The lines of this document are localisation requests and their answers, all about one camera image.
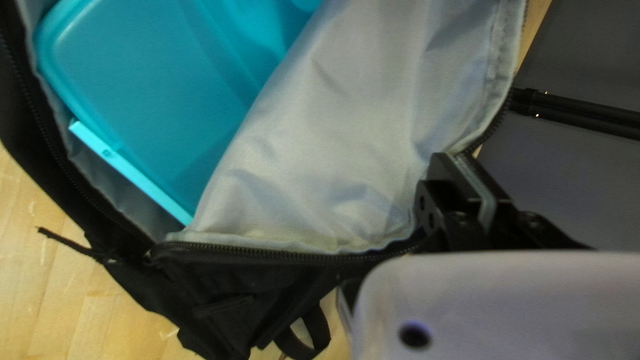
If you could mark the translucent teal lunch box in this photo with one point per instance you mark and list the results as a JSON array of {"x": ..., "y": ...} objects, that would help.
[{"x": 150, "y": 90}]

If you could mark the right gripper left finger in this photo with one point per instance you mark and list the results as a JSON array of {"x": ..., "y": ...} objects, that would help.
[{"x": 440, "y": 210}]

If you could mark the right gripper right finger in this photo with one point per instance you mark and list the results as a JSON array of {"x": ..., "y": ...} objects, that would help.
[{"x": 530, "y": 232}]

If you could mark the black frame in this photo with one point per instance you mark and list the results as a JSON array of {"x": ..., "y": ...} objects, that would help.
[{"x": 575, "y": 112}]

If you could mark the black backpack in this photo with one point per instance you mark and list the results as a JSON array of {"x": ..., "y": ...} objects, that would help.
[{"x": 350, "y": 125}]

